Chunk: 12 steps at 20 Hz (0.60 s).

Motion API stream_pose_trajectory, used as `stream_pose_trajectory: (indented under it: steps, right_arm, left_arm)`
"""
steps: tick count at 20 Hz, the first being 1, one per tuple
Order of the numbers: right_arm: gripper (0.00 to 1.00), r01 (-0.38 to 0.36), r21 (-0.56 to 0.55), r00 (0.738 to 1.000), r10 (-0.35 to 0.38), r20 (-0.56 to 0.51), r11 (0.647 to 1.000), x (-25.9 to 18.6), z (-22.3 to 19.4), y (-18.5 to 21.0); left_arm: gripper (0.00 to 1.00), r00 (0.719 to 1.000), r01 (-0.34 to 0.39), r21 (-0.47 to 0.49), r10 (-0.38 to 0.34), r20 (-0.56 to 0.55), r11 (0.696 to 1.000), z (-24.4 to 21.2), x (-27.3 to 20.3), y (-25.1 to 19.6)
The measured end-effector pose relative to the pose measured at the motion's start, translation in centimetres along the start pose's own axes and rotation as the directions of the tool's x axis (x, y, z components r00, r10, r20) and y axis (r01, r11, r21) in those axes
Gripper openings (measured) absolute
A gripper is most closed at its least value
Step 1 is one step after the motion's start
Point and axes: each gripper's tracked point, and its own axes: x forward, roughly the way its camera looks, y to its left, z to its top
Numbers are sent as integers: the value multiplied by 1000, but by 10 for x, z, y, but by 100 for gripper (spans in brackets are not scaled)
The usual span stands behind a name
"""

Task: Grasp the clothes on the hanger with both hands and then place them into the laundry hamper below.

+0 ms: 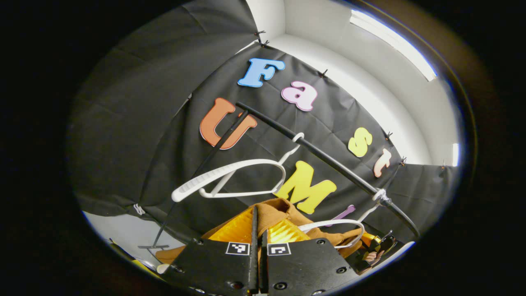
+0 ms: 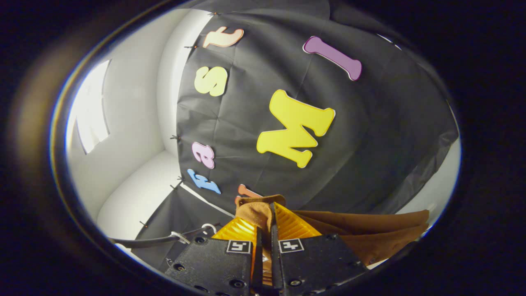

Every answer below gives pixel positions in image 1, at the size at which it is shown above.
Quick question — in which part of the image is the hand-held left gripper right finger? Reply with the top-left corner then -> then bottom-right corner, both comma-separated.
259,219 -> 361,296

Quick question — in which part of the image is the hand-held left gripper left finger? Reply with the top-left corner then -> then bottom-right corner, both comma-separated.
161,205 -> 259,296

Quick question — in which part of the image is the brown jacket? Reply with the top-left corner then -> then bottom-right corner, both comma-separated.
155,197 -> 381,266

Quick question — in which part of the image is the white plastic clothes hanger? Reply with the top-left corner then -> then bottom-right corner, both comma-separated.
171,132 -> 305,203
298,188 -> 389,250

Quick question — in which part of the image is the black clothes rack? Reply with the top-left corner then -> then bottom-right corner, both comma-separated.
138,102 -> 420,250

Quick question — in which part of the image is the black backdrop cloth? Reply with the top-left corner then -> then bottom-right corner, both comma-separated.
68,0 -> 459,247

